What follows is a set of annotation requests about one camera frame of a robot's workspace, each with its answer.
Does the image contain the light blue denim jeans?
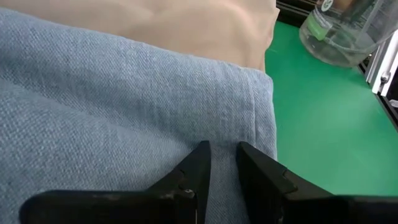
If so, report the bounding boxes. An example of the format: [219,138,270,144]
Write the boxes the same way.
[0,7,278,224]

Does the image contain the white bracket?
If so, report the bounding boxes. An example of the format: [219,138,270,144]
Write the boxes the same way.
[365,29,398,98]

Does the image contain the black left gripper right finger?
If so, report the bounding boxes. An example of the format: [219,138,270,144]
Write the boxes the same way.
[236,141,334,224]

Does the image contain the clear plastic bottle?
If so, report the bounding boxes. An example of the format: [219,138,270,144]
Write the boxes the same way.
[298,0,398,68]

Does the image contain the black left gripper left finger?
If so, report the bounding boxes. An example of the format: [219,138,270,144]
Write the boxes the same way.
[147,140,213,224]

